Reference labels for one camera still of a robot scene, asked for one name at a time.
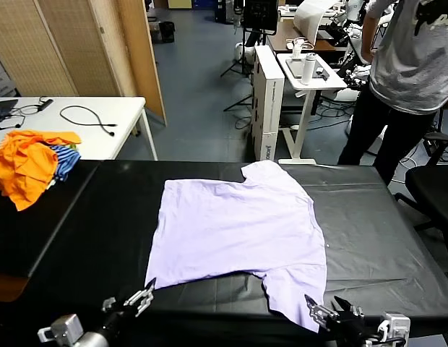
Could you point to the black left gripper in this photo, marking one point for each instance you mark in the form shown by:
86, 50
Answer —
117, 320

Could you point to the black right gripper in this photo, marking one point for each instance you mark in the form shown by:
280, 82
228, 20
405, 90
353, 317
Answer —
348, 329

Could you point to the lavender printed t-shirt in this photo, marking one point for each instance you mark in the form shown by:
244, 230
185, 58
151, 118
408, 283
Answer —
227, 224

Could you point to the black plastic table cover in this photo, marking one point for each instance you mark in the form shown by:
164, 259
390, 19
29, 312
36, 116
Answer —
372, 188

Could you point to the black topped wooden side table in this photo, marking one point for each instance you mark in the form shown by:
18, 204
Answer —
14, 235

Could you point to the blue striped garment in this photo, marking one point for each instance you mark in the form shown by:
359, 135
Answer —
66, 160

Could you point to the black office chair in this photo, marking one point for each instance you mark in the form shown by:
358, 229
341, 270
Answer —
433, 188

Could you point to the white table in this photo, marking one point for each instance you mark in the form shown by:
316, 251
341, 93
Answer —
101, 141

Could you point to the green garment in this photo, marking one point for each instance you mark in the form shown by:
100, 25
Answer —
73, 147

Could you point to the orange garment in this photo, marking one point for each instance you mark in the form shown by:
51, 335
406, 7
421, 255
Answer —
25, 166

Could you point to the person in grey shirt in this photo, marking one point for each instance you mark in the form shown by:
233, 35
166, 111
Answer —
390, 119

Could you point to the tall white cardboard box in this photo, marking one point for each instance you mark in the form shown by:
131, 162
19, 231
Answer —
269, 108

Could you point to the white standing desk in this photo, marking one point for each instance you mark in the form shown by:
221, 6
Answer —
337, 82

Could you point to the dark laptop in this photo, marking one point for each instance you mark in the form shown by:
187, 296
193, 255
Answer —
1, 106

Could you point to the small black desk object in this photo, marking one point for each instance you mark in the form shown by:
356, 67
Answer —
321, 71

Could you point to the white bottle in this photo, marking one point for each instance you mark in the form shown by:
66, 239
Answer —
308, 68

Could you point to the grey tablet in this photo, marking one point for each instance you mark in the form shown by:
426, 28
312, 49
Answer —
294, 68

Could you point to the wooden partition screen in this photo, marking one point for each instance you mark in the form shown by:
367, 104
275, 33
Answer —
65, 47

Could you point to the white headset on stand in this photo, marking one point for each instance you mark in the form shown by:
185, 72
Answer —
298, 47

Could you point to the black trash bin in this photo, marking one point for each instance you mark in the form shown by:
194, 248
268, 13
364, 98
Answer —
167, 32

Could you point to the white round device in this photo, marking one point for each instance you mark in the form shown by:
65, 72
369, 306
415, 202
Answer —
245, 50

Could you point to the brown desk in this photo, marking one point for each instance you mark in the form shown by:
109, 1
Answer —
282, 36

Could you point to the white curved sheet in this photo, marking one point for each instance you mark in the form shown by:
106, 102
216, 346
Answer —
309, 21

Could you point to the white humanoid robot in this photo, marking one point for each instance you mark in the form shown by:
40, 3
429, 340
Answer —
355, 7

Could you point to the black panel on tripod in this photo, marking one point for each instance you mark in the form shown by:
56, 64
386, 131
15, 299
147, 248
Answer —
260, 14

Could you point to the blue storage crate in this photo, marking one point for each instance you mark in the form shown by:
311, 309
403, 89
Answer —
204, 3

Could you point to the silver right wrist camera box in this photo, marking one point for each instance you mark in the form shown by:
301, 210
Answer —
395, 323

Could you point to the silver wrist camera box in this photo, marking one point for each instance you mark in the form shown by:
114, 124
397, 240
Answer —
63, 327
395, 323

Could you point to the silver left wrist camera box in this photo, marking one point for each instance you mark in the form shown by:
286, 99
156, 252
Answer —
63, 327

